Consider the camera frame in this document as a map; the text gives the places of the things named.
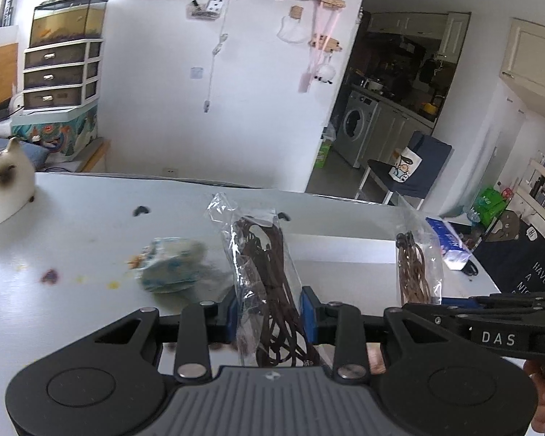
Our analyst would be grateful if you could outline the black printed mat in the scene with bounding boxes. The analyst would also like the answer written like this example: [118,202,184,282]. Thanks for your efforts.
[472,211,545,294]

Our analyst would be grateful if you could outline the wooden board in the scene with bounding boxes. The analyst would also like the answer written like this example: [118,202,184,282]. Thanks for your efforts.
[79,138,112,174]

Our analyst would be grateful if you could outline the white cloud-shaped hanging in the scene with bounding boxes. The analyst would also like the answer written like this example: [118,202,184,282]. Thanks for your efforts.
[277,6,309,44]

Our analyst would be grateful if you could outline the white sheep plush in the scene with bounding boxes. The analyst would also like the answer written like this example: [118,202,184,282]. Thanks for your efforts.
[313,64,336,85]

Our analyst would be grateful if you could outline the green plastic bag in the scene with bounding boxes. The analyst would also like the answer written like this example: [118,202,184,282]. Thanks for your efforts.
[472,186,505,223]

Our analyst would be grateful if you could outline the clear bag of reddish-brown hair ties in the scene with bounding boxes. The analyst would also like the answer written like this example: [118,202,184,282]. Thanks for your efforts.
[394,215,445,306]

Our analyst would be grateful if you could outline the wooden hanging ornament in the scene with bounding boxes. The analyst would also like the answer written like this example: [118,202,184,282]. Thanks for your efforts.
[309,34,342,53]

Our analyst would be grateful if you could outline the white plastic drawer unit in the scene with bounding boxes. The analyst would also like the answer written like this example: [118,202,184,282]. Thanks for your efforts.
[22,39,105,111]

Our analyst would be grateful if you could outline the white shallow cardboard box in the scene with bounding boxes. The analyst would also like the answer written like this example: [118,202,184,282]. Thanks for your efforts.
[283,233,445,306]

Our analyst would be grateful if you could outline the white cartoon printed bag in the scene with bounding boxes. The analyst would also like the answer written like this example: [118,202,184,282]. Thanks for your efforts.
[389,147,424,183]

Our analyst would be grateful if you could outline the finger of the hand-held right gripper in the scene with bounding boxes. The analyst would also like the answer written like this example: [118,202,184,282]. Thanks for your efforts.
[401,293,545,326]

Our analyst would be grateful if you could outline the blue tissue pack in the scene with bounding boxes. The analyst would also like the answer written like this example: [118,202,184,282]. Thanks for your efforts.
[425,217,471,271]

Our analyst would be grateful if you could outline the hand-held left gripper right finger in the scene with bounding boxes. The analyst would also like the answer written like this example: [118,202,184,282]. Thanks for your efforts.
[300,286,474,382]

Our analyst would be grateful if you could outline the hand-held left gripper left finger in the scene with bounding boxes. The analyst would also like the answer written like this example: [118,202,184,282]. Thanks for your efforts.
[93,288,238,382]

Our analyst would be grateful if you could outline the white hanging charger cable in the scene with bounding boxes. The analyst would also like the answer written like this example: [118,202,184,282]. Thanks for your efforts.
[202,0,230,114]

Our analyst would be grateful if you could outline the blue patterned mattress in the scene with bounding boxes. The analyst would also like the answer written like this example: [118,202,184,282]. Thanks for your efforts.
[20,141,52,171]

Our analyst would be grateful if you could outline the green packet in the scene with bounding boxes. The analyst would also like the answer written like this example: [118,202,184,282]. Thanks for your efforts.
[315,138,332,169]

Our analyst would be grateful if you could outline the colourful printed box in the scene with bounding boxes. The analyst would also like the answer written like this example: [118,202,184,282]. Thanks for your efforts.
[11,102,99,170]

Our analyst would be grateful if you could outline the pale printed packet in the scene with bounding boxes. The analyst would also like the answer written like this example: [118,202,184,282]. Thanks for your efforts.
[133,237,208,295]

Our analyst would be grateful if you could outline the glass fish tank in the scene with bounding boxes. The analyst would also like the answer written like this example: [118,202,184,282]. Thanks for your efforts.
[29,0,109,49]

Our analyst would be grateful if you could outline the navy folding chair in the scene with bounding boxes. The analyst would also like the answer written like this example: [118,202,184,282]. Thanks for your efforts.
[355,130,454,212]

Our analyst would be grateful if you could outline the cat-shaped ceramic jar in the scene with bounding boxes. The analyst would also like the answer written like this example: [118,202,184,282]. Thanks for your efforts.
[0,137,36,230]

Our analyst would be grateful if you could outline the grey washing machine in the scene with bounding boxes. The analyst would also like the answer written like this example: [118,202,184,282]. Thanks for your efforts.
[335,90,380,169]

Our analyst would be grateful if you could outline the cream wall cabinet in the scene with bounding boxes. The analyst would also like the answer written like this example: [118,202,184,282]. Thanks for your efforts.
[499,17,545,101]

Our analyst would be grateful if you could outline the wall holder with playing cards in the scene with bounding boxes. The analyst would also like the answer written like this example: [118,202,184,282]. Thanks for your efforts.
[190,0,223,20]

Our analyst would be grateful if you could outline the kitchen upper cabinets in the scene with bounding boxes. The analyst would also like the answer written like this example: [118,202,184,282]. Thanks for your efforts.
[367,11,471,62]

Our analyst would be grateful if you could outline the clear bag of dark cords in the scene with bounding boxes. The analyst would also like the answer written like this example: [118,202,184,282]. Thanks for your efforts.
[206,192,322,370]

